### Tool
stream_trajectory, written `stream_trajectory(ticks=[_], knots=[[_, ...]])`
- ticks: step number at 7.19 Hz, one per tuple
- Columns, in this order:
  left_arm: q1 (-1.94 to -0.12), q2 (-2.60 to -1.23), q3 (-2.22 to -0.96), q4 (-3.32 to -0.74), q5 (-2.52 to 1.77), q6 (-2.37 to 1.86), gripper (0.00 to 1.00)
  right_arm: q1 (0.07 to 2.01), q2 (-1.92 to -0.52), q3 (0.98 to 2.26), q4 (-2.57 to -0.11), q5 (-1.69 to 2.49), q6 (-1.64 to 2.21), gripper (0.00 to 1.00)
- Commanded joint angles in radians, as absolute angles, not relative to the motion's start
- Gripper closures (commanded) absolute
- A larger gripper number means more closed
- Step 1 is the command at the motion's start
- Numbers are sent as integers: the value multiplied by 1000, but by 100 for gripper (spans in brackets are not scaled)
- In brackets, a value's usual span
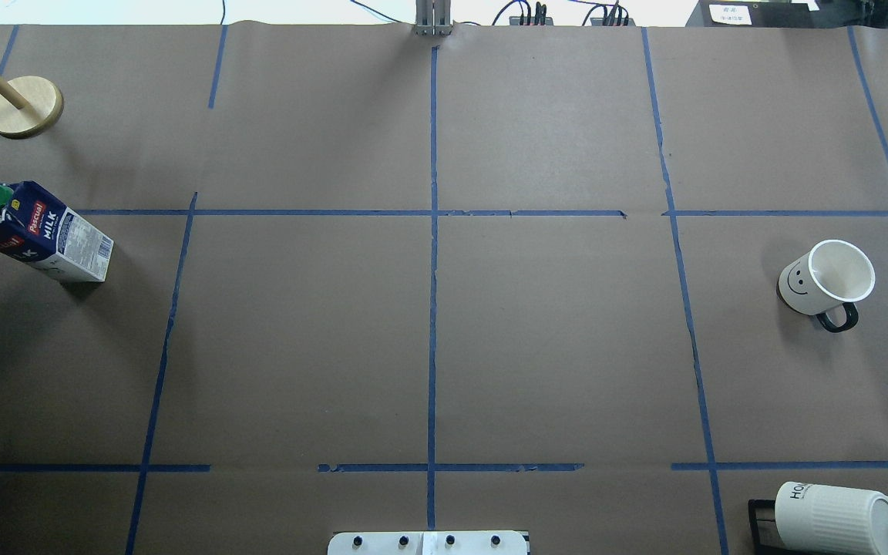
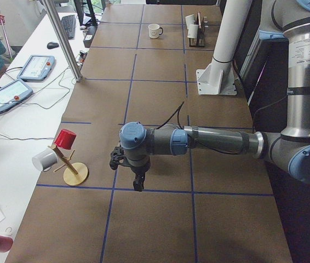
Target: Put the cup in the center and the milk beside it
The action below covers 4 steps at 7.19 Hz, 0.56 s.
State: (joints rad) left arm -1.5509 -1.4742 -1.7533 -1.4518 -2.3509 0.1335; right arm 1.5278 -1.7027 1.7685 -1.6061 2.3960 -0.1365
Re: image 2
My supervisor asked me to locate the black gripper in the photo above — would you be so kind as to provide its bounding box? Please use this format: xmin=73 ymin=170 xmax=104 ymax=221
xmin=109 ymin=146 xmax=151 ymax=191

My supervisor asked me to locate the white smiley mug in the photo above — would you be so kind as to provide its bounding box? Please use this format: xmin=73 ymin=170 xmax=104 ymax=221
xmin=148 ymin=24 xmax=163 ymax=39

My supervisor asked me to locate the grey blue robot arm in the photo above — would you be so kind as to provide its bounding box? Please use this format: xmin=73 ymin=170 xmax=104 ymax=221
xmin=110 ymin=1 xmax=310 ymax=191

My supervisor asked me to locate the red cup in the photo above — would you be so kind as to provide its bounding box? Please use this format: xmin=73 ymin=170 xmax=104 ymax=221
xmin=54 ymin=129 xmax=77 ymax=150

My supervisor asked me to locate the white cup on tree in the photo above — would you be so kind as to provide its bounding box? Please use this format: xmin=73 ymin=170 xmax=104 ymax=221
xmin=32 ymin=148 xmax=58 ymax=171

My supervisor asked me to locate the wooden mug tree stand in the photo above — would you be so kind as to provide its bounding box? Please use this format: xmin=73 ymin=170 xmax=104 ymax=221
xmin=49 ymin=145 xmax=89 ymax=186

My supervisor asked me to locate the far teach pendant tablet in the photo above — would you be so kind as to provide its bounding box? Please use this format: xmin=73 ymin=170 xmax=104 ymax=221
xmin=17 ymin=55 xmax=55 ymax=82

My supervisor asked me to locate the teach pendant tablet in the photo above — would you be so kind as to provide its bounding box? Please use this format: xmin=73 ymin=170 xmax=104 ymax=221
xmin=17 ymin=55 xmax=55 ymax=82
xmin=0 ymin=79 xmax=33 ymax=112

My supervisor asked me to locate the near teach pendant tablet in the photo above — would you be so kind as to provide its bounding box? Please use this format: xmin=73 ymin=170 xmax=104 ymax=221
xmin=0 ymin=79 xmax=33 ymax=112

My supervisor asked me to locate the white ribbed home mug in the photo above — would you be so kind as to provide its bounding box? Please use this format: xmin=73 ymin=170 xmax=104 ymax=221
xmin=187 ymin=24 xmax=199 ymax=39

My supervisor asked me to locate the black computer mouse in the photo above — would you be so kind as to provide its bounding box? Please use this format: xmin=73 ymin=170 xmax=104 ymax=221
xmin=47 ymin=42 xmax=59 ymax=49

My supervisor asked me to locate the black keyboard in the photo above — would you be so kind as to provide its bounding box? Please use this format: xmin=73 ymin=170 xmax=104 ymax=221
xmin=61 ymin=15 xmax=76 ymax=39

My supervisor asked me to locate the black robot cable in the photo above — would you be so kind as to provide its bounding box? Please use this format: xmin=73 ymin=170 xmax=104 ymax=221
xmin=156 ymin=101 xmax=197 ymax=148

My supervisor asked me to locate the white pole mount base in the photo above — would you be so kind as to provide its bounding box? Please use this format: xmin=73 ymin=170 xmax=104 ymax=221
xmin=196 ymin=0 xmax=252 ymax=95

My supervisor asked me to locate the aluminium frame post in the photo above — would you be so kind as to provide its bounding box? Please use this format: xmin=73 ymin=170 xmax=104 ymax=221
xmin=42 ymin=0 xmax=82 ymax=82

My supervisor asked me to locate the black wire mug rack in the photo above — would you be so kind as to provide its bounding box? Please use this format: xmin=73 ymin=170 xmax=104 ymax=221
xmin=188 ymin=12 xmax=208 ymax=47

